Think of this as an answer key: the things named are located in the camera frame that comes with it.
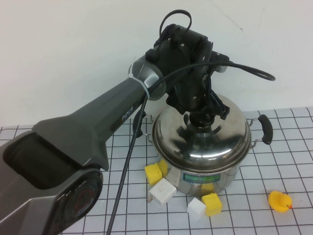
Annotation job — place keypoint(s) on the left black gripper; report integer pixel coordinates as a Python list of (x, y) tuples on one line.
[(188, 95)]

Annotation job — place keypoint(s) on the stainless steel pot lid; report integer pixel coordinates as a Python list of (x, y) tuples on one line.
[(207, 147)]

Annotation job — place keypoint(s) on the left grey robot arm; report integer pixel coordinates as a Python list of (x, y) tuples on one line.
[(73, 137)]

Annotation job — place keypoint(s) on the white zip tie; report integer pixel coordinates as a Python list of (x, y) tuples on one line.
[(140, 82)]

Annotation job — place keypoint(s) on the yellow sponge cube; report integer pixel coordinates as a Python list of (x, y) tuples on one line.
[(152, 172), (212, 204)]

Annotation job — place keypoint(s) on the white black grid tablecloth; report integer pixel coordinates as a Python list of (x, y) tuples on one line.
[(269, 159)]

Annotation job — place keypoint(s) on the white charger plug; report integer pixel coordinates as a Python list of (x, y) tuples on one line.
[(162, 191)]

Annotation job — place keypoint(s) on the small white cube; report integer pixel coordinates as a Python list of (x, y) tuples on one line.
[(196, 208)]

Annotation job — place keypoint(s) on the yellow rubber duck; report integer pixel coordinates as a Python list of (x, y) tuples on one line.
[(278, 201)]

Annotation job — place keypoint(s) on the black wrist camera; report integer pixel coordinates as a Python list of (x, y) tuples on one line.
[(220, 60)]

